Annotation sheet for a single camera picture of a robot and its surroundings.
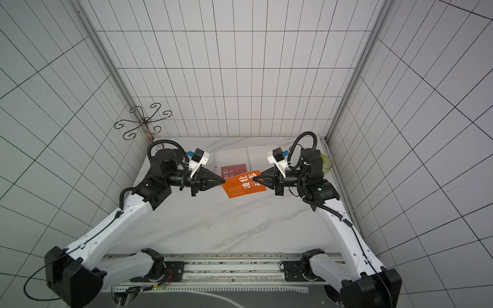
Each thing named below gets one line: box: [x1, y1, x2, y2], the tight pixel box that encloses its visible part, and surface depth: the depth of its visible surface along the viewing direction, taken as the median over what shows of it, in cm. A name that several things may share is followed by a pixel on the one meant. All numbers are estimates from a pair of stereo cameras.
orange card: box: [221, 170, 268, 199], surface depth 65 cm
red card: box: [220, 163, 248, 180], surface depth 105 cm
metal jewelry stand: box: [114, 102, 173, 144], surface depth 87 cm
